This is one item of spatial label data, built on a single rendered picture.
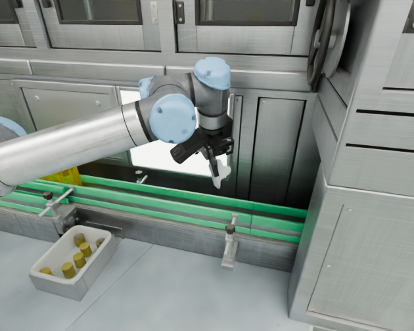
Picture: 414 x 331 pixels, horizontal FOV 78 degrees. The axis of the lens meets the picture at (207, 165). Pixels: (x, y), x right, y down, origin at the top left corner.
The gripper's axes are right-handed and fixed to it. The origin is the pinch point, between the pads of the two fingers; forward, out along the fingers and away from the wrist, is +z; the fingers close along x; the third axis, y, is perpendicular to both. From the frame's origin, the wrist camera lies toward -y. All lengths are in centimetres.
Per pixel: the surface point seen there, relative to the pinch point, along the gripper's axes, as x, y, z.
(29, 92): 67, -46, -1
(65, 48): 66, -26, -15
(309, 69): 0.5, 31.8, -25.6
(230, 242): -20.1, -1.9, 10.0
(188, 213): -1.3, -7.6, 19.0
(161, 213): 4.5, -15.7, 21.4
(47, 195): 23, -49, 11
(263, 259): -25.3, 10.2, 28.0
